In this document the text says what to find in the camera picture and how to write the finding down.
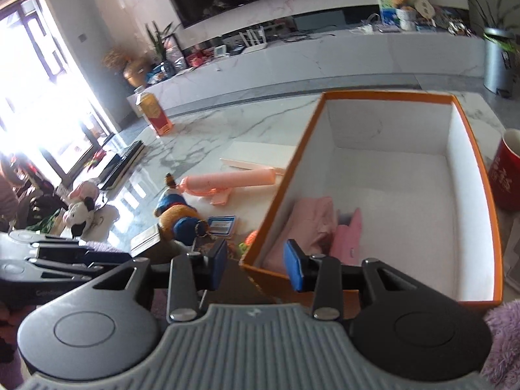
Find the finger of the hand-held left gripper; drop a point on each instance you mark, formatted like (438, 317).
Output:
(48, 270)
(61, 252)

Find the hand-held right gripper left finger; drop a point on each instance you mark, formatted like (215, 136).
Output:
(218, 264)

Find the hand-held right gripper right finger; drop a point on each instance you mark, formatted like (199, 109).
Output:
(294, 266)

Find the brown plush toy blue outfit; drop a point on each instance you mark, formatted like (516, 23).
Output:
(178, 215)

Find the orange cardboard box white inside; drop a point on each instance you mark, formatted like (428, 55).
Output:
(390, 195)

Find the orange and green small toy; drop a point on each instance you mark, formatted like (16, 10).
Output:
(248, 240)

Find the blue card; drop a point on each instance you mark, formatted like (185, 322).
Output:
(222, 225)

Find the panda plush toy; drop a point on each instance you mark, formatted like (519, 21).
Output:
(81, 217)

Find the pink cloth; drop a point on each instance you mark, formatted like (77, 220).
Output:
(308, 227)

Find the pink pouch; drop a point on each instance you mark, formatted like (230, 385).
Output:
(347, 239)

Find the pink plush toy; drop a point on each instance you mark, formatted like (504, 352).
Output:
(83, 190)

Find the small white box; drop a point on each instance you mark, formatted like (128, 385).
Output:
(145, 239)

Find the pink cylindrical bottle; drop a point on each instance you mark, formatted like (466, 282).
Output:
(231, 178)

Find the white flat box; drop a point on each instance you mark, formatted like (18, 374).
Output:
(260, 152)

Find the orange juice bottle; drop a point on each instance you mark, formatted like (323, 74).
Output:
(156, 113)

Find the golden vase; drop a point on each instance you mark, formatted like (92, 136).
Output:
(138, 74)

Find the small white clock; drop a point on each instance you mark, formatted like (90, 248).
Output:
(221, 50)

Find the marble television cabinet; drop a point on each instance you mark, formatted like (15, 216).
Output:
(365, 57)

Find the white router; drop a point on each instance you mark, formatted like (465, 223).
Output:
(254, 44)

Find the green plant in dark vase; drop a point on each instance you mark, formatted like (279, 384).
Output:
(160, 48)

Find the purple fuzzy blanket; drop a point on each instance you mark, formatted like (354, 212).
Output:
(503, 345)

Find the red mug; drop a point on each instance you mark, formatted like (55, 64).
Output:
(505, 174)

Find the colourful picture board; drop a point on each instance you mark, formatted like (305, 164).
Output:
(386, 12)

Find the silver cylindrical planter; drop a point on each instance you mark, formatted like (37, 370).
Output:
(497, 65)

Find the round wooden fan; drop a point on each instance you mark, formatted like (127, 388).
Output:
(423, 8)

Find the long-leaf green plant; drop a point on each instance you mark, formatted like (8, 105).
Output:
(483, 12)

